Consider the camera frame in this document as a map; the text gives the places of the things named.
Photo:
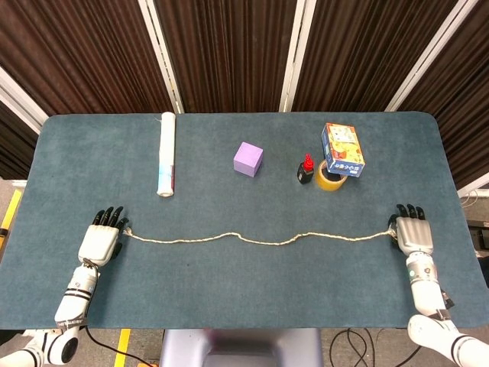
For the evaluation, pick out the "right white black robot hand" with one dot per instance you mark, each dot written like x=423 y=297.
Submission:
x=414 y=235

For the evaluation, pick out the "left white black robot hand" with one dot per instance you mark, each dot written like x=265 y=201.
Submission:
x=97 y=244

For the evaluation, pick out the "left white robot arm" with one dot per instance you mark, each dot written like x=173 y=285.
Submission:
x=76 y=294

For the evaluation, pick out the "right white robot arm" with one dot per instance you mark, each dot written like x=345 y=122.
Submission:
x=426 y=290

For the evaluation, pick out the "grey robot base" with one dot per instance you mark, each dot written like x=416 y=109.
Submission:
x=240 y=349

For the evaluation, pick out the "black equipment box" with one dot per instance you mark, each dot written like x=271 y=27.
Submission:
x=479 y=233

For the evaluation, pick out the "yellow floor tape strip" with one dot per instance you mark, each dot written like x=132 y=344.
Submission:
x=123 y=338
x=12 y=208

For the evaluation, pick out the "yellow adhesive tape roll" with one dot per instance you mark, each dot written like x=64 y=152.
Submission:
x=330 y=185

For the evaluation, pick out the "blue printed cardboard box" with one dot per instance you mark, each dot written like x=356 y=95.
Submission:
x=342 y=147

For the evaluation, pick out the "white rolled paper tube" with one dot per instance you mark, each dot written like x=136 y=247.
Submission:
x=167 y=153

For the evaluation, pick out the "black bottle red cap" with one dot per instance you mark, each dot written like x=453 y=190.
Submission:
x=305 y=174

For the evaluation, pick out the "brown pleated partition panel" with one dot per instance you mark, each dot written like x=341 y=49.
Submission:
x=229 y=53
x=13 y=145
x=466 y=95
x=355 y=49
x=76 y=49

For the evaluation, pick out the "blue felt table cover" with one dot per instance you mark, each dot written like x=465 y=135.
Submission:
x=244 y=290

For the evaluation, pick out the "purple foam cube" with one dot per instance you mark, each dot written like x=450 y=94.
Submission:
x=248 y=158

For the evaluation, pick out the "white partition frame post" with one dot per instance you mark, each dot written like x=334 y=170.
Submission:
x=19 y=99
x=294 y=57
x=473 y=187
x=428 y=57
x=164 y=65

